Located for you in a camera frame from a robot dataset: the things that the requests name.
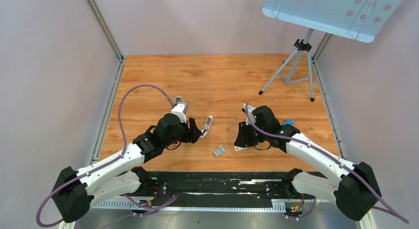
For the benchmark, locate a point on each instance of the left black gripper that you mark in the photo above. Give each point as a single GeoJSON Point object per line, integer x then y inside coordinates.
{"type": "Point", "coordinates": [192, 133]}

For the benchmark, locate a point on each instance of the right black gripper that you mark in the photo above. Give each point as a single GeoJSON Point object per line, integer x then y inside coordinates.
{"type": "Point", "coordinates": [243, 139]}

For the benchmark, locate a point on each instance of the small white staple box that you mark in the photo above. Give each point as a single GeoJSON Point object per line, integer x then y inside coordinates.
{"type": "Point", "coordinates": [237, 148]}

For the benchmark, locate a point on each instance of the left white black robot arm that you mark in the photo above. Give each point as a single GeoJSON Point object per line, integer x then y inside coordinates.
{"type": "Point", "coordinates": [111, 168]}

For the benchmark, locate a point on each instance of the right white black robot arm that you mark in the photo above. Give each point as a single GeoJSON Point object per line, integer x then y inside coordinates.
{"type": "Point", "coordinates": [353, 188]}

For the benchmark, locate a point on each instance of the blue orange toy block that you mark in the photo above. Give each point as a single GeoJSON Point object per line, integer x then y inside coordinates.
{"type": "Point", "coordinates": [288, 122]}

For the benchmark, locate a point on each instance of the grey tripod stand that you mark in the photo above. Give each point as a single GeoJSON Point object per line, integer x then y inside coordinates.
{"type": "Point", "coordinates": [301, 46]}

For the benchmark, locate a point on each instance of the light blue perforated tray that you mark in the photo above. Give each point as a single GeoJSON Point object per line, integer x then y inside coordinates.
{"type": "Point", "coordinates": [359, 20]}

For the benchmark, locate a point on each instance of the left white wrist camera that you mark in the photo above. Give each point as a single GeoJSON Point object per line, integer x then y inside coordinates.
{"type": "Point", "coordinates": [180, 110]}

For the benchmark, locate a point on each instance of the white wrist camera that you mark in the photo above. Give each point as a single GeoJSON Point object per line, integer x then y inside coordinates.
{"type": "Point", "coordinates": [248, 109]}
{"type": "Point", "coordinates": [180, 110]}

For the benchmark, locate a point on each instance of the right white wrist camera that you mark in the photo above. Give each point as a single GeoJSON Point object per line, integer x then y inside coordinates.
{"type": "Point", "coordinates": [248, 109]}

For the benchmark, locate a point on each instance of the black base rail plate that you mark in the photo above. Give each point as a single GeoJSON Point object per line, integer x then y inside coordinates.
{"type": "Point", "coordinates": [191, 189]}

